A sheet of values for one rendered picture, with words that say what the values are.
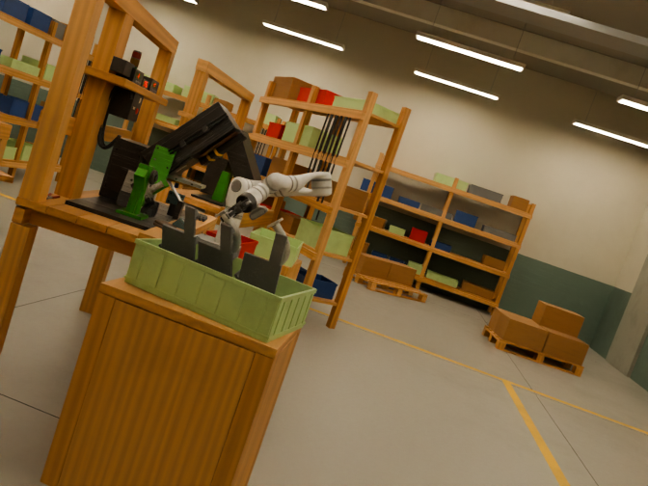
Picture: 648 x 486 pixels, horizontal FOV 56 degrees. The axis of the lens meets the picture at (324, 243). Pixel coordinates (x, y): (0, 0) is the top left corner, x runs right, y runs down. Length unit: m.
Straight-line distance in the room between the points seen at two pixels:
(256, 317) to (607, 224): 11.01
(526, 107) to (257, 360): 10.81
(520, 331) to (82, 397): 6.94
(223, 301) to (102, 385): 0.53
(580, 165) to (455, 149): 2.35
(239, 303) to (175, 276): 0.27
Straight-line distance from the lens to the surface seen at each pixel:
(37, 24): 9.15
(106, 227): 2.92
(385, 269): 10.13
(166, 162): 3.50
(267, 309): 2.16
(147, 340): 2.29
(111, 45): 3.36
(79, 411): 2.48
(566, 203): 12.58
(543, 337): 8.82
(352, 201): 6.05
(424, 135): 12.30
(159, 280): 2.34
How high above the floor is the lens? 1.40
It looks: 6 degrees down
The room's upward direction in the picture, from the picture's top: 19 degrees clockwise
